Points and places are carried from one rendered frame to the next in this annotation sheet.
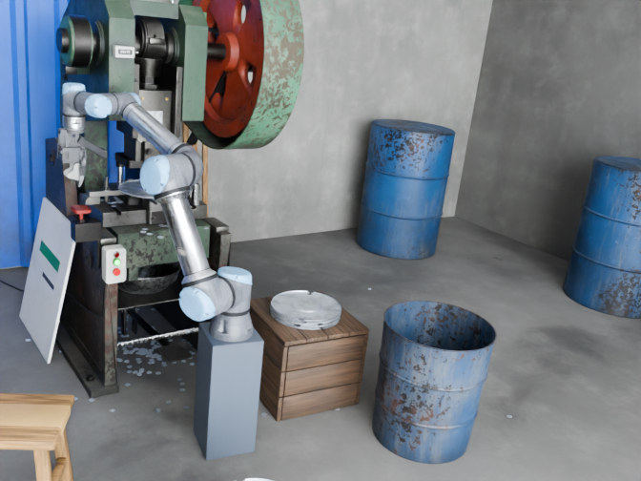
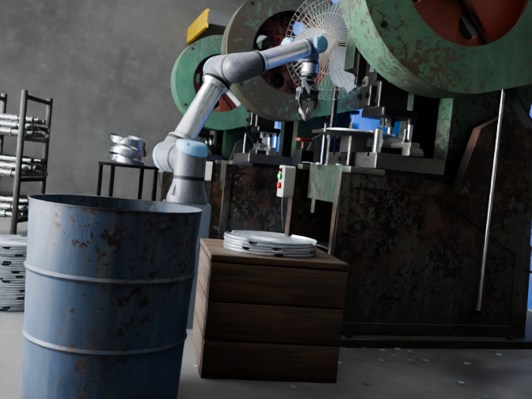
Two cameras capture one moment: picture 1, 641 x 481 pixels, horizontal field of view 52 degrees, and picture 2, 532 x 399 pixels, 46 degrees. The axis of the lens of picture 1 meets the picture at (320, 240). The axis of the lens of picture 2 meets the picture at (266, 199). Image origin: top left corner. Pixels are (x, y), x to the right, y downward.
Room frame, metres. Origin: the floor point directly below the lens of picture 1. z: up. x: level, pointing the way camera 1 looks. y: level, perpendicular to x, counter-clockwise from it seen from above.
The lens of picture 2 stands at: (3.10, -1.79, 0.59)
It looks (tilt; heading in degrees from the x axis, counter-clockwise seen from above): 2 degrees down; 110
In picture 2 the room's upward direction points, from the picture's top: 6 degrees clockwise
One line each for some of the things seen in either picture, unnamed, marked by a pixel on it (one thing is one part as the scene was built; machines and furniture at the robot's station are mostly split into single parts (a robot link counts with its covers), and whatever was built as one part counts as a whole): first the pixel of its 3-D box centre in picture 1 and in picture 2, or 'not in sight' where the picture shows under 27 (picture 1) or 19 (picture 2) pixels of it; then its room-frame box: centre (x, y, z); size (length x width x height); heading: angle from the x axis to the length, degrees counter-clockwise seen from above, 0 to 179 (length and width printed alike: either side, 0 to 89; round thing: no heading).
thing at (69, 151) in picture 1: (72, 145); (306, 87); (2.27, 0.91, 0.99); 0.09 x 0.08 x 0.12; 127
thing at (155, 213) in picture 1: (160, 207); (344, 148); (2.53, 0.66, 0.72); 0.25 x 0.14 x 0.14; 38
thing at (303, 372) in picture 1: (300, 351); (264, 305); (2.47, 0.03, 0.18); 0.40 x 0.38 x 0.35; 30
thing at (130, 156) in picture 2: not in sight; (126, 181); (0.23, 2.70, 0.40); 0.45 x 0.40 x 0.79; 140
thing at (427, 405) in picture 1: (429, 380); (109, 298); (2.24, -0.48, 0.24); 0.42 x 0.42 x 0.48
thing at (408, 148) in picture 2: not in sight; (406, 142); (2.77, 0.63, 0.76); 0.17 x 0.06 x 0.10; 128
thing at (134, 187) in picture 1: (155, 188); (357, 133); (2.57, 0.69, 0.78); 0.29 x 0.29 x 0.01
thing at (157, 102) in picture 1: (149, 122); (383, 73); (2.64, 0.74, 1.04); 0.17 x 0.15 x 0.30; 38
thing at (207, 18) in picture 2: not in sight; (229, 31); (-0.43, 5.92, 2.44); 1.25 x 0.92 x 0.27; 128
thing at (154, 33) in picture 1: (147, 61); not in sight; (2.67, 0.76, 1.27); 0.21 x 0.12 x 0.34; 38
